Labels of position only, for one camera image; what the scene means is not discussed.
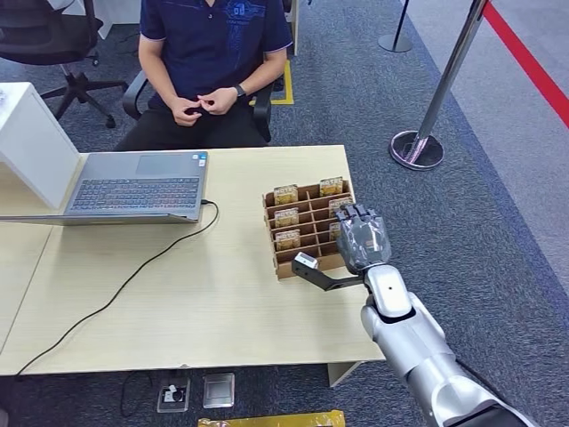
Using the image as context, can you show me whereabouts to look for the white box stand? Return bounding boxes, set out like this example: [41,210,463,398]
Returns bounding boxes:
[0,82,82,212]

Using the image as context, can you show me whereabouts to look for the red barrier belt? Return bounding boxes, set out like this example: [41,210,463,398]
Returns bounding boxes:
[481,0,569,130]

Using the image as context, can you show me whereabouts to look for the gold metal floor strip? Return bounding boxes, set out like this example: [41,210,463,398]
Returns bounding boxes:
[197,410,346,427]

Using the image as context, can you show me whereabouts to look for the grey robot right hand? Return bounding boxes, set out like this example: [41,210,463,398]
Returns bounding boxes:
[334,204,393,277]

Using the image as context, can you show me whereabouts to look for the black floor cable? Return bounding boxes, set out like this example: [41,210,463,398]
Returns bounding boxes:
[119,371,155,418]

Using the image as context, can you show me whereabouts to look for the person's right hand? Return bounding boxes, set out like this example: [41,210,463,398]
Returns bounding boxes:
[171,95,203,127]

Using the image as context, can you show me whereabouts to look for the floor socket with plug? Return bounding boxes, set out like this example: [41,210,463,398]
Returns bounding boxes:
[156,376,191,415]

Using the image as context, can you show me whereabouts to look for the black swivel office chair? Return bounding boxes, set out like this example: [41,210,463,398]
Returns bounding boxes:
[0,0,130,130]

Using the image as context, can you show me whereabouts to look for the dark stanchion post with base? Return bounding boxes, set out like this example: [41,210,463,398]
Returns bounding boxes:
[378,0,414,54]

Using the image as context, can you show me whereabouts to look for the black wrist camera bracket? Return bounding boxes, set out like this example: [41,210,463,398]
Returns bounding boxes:
[291,259,367,293]

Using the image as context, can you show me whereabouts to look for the grey open laptop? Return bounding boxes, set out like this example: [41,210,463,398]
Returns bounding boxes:
[0,151,209,227]

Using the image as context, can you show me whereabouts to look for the chrome stanchion post with base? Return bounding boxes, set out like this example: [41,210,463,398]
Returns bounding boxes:
[389,0,489,172]

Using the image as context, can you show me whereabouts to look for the beige desk leg panel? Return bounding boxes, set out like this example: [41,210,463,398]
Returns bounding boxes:
[328,360,363,389]

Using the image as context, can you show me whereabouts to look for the person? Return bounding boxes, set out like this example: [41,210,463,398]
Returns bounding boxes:
[114,0,294,153]

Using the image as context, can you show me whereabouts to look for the brown cardboard card holder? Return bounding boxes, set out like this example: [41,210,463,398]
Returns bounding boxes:
[262,176,356,281]

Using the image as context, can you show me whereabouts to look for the silver floor socket cover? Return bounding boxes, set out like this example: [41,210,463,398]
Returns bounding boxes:
[202,373,235,410]

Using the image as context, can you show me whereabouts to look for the black laptop power cable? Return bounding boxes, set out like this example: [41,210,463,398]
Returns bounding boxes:
[15,200,220,377]

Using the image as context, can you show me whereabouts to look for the white table leg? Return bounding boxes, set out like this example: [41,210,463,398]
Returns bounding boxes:
[288,0,300,57]

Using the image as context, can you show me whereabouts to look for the person's left hand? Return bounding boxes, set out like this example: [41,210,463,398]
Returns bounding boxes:
[197,86,239,117]

